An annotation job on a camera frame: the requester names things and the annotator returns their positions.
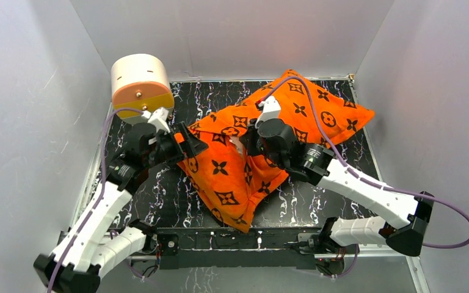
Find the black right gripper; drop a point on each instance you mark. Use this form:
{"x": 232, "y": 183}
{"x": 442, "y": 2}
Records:
{"x": 247, "y": 138}

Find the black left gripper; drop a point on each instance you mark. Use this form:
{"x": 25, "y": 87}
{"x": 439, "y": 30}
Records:
{"x": 179, "y": 143}

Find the white pillow insert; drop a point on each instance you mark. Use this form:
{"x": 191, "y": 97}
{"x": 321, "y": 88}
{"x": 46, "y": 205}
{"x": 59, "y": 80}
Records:
{"x": 240, "y": 148}

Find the orange patterned pillowcase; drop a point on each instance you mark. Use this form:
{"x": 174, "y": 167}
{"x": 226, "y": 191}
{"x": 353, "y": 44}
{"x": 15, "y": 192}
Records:
{"x": 232, "y": 176}

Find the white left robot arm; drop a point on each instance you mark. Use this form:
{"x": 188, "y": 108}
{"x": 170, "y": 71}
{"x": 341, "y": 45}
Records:
{"x": 120, "y": 181}

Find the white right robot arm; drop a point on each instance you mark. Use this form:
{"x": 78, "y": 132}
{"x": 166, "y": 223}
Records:
{"x": 400, "y": 220}

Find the cream drum with orange face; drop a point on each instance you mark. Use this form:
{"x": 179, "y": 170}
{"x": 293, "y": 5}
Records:
{"x": 139, "y": 83}

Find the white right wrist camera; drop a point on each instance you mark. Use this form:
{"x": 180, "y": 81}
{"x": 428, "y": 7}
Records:
{"x": 270, "y": 109}

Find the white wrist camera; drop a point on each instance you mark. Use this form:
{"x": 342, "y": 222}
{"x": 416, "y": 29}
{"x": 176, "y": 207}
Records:
{"x": 158, "y": 119}
{"x": 270, "y": 109}

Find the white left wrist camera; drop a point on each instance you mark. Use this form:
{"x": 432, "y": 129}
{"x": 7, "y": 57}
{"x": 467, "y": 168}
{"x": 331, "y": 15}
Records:
{"x": 158, "y": 119}

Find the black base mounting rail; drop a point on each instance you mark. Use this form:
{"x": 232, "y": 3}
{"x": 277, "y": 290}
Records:
{"x": 182, "y": 248}

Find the aluminium frame rail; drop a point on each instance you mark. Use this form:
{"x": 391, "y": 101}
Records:
{"x": 380, "y": 252}

